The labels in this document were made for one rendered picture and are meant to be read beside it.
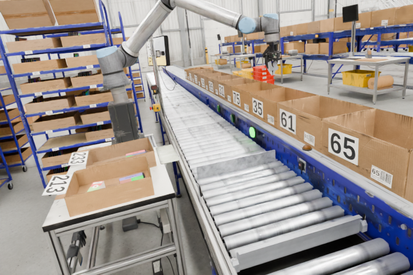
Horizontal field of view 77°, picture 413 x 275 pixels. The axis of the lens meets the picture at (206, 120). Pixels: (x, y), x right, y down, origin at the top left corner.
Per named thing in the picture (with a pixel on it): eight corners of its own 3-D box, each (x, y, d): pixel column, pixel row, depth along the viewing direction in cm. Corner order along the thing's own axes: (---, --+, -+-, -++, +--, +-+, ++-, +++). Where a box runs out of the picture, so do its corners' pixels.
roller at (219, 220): (209, 224, 108) (208, 214, 106) (318, 195, 119) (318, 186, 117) (212, 232, 103) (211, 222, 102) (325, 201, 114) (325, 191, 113)
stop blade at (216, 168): (198, 181, 139) (196, 166, 137) (275, 163, 149) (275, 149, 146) (198, 182, 139) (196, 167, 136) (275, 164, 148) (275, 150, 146)
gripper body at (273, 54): (271, 62, 161) (270, 42, 158) (265, 61, 169) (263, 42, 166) (282, 60, 163) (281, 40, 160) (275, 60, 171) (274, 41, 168)
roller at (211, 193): (198, 199, 126) (197, 191, 124) (294, 176, 137) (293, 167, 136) (201, 205, 121) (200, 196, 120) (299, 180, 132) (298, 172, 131)
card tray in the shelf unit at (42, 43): (8, 53, 245) (5, 42, 242) (23, 53, 274) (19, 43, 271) (54, 48, 252) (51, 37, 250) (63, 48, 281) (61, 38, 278)
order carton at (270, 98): (250, 115, 193) (249, 92, 188) (285, 108, 199) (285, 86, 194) (277, 129, 156) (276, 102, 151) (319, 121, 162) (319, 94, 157)
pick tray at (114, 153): (91, 163, 170) (88, 150, 167) (150, 150, 182) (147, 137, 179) (89, 183, 144) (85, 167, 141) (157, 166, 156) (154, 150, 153)
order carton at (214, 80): (209, 92, 302) (207, 77, 298) (232, 88, 309) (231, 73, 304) (219, 97, 266) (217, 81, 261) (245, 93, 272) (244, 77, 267)
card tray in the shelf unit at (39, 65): (14, 74, 250) (11, 64, 248) (27, 72, 279) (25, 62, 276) (59, 69, 258) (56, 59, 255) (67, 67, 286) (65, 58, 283)
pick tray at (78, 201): (78, 187, 141) (74, 170, 138) (149, 170, 151) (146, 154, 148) (69, 217, 115) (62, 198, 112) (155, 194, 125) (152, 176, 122)
